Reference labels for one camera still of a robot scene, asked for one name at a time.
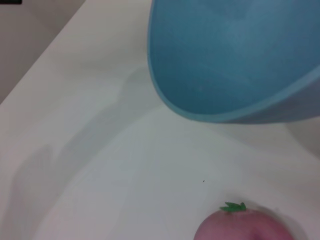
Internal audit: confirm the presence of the blue bowl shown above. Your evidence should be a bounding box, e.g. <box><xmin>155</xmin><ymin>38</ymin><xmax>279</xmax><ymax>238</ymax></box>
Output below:
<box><xmin>147</xmin><ymin>0</ymin><xmax>320</xmax><ymax>125</ymax></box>

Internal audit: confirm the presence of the pink toy peach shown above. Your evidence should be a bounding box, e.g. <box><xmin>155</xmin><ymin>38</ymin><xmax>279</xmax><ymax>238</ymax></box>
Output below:
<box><xmin>193</xmin><ymin>201</ymin><xmax>310</xmax><ymax>240</ymax></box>

